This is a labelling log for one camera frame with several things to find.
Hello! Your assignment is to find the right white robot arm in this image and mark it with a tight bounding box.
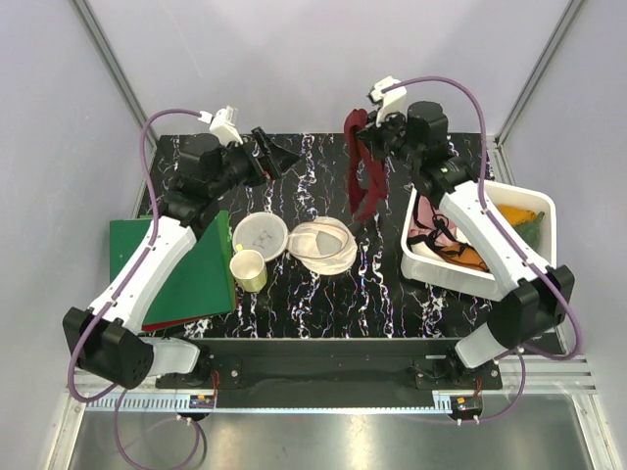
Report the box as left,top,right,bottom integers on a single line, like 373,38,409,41
357,102,574,389

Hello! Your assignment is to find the pink and black bra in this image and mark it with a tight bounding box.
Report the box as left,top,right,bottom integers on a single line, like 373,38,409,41
408,196,469,256

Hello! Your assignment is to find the beige mesh laundry bag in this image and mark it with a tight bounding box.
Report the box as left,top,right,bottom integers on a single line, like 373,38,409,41
232,211,358,276

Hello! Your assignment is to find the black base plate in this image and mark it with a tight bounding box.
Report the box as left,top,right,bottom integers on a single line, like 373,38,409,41
156,339,503,412

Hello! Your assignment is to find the dark red bra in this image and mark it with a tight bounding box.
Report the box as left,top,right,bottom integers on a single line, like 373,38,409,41
344,109,388,221

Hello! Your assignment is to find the white plastic bin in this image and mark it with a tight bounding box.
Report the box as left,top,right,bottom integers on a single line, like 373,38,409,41
400,180,558,295

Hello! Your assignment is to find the green folder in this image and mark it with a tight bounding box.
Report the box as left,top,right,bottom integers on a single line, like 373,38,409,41
109,211,237,332

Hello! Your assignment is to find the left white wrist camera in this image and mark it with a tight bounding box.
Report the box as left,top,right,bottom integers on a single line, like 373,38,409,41
198,106,243,147

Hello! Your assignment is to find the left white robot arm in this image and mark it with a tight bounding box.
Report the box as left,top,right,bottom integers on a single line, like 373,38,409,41
62,127,300,390

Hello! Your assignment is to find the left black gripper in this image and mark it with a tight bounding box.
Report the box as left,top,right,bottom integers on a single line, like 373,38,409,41
209,127,300,198

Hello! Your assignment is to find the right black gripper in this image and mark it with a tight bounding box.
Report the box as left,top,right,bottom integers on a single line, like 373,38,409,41
357,104,420,169

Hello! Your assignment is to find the cream paper cup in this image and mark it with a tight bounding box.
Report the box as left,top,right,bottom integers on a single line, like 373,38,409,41
229,249,267,293

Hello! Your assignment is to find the green cloth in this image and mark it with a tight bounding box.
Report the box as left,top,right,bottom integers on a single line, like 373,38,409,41
513,211,545,252

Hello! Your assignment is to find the orange cloth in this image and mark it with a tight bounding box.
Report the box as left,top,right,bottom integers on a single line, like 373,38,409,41
438,205,537,272

